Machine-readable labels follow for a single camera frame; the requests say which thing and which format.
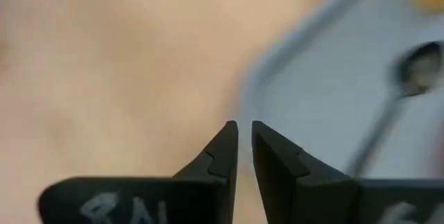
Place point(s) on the grey plastic tray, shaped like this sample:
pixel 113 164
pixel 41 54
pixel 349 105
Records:
pixel 329 95

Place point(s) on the dark metal spoon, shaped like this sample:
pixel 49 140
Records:
pixel 418 71

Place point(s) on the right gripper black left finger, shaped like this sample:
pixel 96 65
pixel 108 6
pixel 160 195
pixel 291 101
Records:
pixel 194 199

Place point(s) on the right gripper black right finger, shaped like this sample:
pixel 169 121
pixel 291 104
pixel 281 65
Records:
pixel 305 196

